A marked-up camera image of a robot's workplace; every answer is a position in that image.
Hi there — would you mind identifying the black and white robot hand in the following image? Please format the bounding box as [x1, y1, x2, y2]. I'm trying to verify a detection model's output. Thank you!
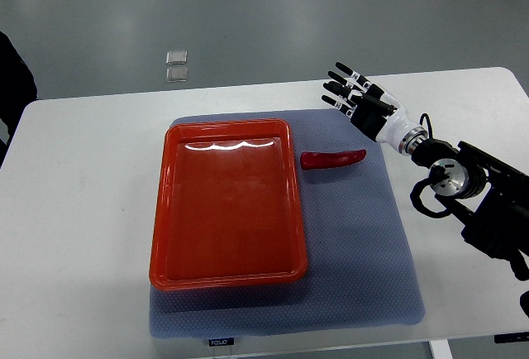
[322, 62, 431, 156]

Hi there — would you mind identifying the red pepper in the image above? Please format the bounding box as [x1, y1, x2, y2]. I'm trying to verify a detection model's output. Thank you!
[300, 150, 367, 170]

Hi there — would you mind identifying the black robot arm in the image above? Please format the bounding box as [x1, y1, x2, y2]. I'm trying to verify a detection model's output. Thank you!
[410, 113, 528, 281]

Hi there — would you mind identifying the red plastic tray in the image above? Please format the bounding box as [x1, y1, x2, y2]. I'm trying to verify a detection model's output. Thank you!
[149, 118, 307, 292]

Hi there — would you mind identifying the upper metal floor plate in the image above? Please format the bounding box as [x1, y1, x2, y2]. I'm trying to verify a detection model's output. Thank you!
[165, 50, 188, 65]

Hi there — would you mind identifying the dark object at left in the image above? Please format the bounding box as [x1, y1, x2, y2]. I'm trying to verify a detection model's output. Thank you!
[1, 32, 38, 163]

